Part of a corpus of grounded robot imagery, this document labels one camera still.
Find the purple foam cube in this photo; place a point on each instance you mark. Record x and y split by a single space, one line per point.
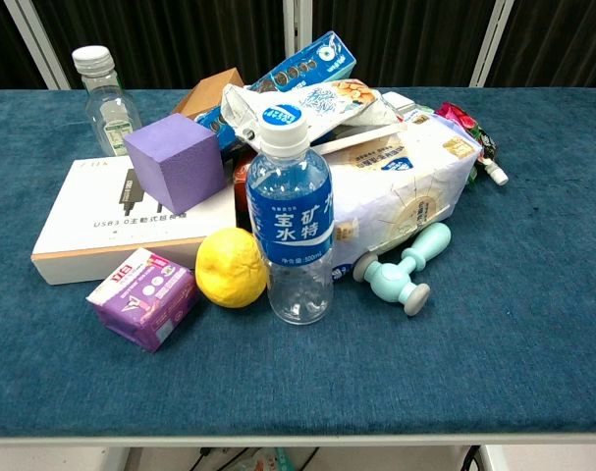
177 159

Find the red green snack wrapper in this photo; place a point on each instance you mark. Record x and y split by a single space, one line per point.
474 132

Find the white USB hub box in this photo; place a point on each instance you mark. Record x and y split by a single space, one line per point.
106 230

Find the clear empty plastic bottle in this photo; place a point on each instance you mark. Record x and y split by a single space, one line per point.
108 105

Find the white partition frame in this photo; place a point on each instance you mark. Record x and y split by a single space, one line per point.
297 29

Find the white snack bag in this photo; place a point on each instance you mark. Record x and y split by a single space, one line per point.
327 105

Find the red can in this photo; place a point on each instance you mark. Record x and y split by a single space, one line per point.
242 181

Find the blue table cloth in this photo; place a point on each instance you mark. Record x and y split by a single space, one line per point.
297 353

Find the yellow lemon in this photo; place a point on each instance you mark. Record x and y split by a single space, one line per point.
229 267

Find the brown cardboard box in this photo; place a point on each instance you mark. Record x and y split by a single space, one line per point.
206 93

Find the purple sanitary pad pack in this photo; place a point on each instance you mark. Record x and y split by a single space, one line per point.
143 299

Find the mint green massage hammer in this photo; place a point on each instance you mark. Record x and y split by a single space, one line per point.
400 272

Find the white tissue pack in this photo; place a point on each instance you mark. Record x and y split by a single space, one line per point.
400 181

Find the blue label water bottle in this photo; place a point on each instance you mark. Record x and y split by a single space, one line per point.
290 206

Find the blue cookie box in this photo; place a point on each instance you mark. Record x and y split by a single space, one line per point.
302 66

